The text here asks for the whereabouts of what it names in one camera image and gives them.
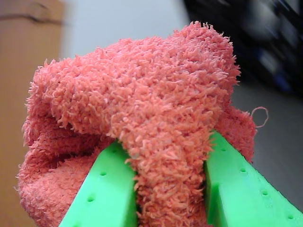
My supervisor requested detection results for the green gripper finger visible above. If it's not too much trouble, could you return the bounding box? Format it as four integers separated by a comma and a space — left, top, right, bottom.
58, 140, 138, 227
203, 130, 303, 227

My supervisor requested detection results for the brown cardboard box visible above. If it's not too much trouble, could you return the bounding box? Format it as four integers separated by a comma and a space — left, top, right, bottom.
0, 0, 66, 227

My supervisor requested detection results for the orange fuzzy cloth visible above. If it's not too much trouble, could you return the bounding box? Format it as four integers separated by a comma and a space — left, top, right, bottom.
14, 20, 270, 227

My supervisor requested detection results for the black blurry crate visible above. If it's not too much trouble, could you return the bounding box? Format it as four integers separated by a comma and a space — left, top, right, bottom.
183, 0, 303, 97

